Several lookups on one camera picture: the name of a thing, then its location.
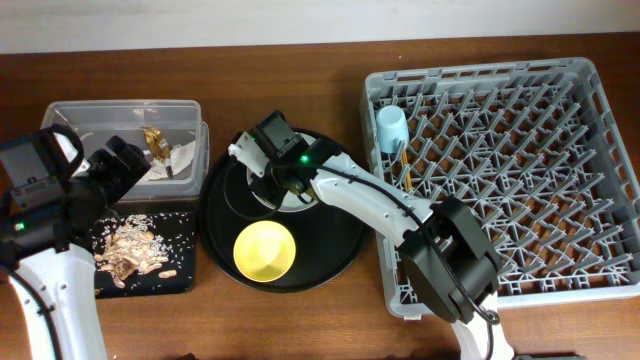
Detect black round tray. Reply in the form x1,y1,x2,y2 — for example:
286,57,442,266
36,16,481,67
197,153,370,293

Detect black rectangular tray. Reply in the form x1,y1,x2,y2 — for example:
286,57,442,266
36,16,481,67
89,202,197,300

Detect yellow bowl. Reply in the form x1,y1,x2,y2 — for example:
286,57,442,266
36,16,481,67
233,220,296,283

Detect blue cup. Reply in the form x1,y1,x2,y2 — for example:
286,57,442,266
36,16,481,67
376,105,409,154

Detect grey dishwasher rack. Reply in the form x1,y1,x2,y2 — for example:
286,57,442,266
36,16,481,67
360,58,639,308

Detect clear plastic bin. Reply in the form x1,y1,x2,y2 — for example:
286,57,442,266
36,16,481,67
41,100,209,201

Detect brown gold snack wrapper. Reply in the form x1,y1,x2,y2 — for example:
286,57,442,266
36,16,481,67
142,127,171,161

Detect food scraps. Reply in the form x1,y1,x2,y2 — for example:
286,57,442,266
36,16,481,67
92,213,196,291

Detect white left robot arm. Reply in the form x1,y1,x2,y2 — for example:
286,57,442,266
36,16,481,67
1,125,150,359

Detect grey plate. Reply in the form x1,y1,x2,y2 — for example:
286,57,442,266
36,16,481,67
246,168,317,213

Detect wooden chopstick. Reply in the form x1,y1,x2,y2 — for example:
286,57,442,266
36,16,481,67
401,150,413,192
400,150,412,192

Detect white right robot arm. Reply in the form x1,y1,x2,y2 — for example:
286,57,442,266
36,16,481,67
229,137,515,359

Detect white wrapper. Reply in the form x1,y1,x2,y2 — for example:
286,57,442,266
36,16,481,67
140,141,195,182

